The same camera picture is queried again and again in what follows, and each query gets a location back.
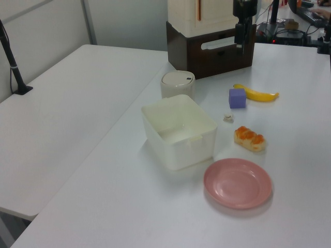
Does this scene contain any black camera stand pole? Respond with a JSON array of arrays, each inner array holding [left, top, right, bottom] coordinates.
[[0, 19, 34, 97]]

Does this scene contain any pink plastic plate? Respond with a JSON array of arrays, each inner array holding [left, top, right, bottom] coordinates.
[[203, 158, 273, 210]]

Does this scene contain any beige toy cabinet orange handle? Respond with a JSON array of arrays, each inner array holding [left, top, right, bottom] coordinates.
[[167, 0, 257, 37]]

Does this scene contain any black electronics box red light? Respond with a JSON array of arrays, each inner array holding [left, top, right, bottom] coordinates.
[[273, 29, 306, 46]]

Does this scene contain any yellow toy banana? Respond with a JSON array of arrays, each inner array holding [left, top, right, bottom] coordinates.
[[233, 83, 280, 103]]

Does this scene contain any small brown cardboard piece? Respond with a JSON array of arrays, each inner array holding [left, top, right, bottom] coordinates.
[[284, 19, 300, 30]]

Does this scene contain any white plastic storage box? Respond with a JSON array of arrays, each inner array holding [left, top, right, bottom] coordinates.
[[141, 94, 218, 172]]

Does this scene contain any purple cube block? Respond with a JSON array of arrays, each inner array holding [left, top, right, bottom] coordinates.
[[229, 88, 247, 110]]

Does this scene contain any black clamp mount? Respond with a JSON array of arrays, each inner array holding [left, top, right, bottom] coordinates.
[[316, 24, 331, 55]]

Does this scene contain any toy bread with orange topping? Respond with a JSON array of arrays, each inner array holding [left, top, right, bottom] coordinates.
[[233, 126, 267, 152]]

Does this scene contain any dark brown drawer box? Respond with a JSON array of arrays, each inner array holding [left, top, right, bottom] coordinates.
[[165, 20, 256, 80]]

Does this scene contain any person's bare hand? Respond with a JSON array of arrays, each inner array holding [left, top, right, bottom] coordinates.
[[313, 7, 331, 18]]

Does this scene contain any black computer keyboard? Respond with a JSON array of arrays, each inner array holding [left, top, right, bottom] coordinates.
[[297, 9, 329, 27]]

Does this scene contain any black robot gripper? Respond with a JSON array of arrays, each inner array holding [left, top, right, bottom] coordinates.
[[232, 0, 258, 55]]

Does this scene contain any beige lidded cup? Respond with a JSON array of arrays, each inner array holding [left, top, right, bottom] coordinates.
[[160, 70, 197, 100]]

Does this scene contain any black stand with base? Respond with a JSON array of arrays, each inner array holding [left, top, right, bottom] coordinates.
[[258, 0, 281, 39]]

